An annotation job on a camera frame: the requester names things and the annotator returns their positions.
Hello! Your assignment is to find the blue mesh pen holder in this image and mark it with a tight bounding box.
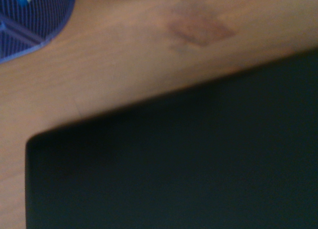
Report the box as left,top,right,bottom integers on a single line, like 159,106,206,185
0,0,77,65

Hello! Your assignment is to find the black laptop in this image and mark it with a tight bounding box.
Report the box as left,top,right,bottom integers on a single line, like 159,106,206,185
24,47,318,229

